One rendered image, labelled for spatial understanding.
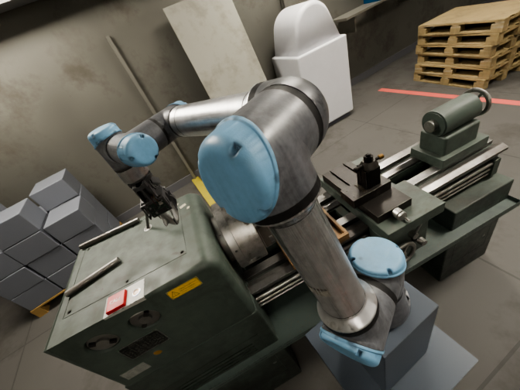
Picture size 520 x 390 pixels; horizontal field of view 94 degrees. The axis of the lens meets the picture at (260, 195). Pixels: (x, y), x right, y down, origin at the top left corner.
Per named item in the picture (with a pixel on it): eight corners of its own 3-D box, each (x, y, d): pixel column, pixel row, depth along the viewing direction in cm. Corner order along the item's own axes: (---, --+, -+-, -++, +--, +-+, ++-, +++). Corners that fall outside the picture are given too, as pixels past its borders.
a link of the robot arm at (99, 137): (91, 137, 55) (79, 137, 60) (123, 175, 61) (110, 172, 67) (121, 120, 59) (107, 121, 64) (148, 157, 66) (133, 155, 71)
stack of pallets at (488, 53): (530, 66, 321) (555, -7, 274) (485, 90, 313) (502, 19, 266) (449, 62, 410) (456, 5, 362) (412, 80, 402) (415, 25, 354)
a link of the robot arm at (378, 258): (409, 271, 61) (412, 237, 53) (396, 320, 54) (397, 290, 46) (360, 255, 68) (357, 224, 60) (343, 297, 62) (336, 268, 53)
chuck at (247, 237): (257, 278, 105) (226, 225, 88) (239, 237, 131) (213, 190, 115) (275, 267, 106) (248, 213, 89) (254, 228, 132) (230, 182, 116)
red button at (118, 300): (109, 316, 75) (104, 313, 74) (111, 300, 80) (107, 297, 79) (127, 306, 76) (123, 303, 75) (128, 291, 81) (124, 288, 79)
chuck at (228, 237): (250, 282, 104) (217, 230, 88) (234, 240, 131) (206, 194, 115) (257, 278, 105) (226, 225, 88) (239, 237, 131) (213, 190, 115)
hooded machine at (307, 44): (324, 106, 440) (306, -2, 344) (356, 112, 384) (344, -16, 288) (288, 128, 422) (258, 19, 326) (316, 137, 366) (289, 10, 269)
